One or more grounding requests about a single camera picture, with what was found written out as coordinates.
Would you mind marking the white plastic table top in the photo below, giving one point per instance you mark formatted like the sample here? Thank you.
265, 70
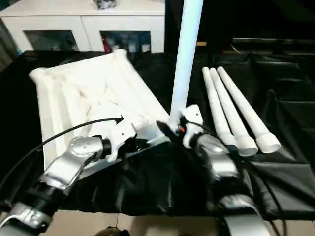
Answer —
86, 86

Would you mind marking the white plastic table leg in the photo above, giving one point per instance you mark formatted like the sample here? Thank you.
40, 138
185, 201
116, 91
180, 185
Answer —
238, 98
214, 98
187, 49
225, 98

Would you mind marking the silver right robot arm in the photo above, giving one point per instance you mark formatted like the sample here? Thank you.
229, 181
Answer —
221, 167

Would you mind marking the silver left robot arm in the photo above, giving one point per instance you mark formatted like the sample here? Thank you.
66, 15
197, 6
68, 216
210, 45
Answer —
73, 152

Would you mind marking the black work mat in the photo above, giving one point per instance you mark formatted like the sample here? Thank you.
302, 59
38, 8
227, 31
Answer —
147, 177

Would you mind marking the dark robot body part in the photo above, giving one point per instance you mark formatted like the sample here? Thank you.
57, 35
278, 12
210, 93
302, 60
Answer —
112, 232

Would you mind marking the red bottle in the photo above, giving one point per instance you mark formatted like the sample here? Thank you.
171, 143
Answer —
106, 44

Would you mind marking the white cabinet with glass doors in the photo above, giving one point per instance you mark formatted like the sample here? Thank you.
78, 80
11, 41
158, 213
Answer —
61, 22

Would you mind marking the beige curtain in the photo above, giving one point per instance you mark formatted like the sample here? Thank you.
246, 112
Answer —
6, 49

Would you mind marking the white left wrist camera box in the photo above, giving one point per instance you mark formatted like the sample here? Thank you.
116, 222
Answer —
120, 135

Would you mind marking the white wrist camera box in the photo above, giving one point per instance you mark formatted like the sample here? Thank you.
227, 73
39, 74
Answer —
193, 115
120, 135

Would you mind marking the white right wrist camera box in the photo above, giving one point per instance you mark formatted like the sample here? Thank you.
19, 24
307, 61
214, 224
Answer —
193, 115

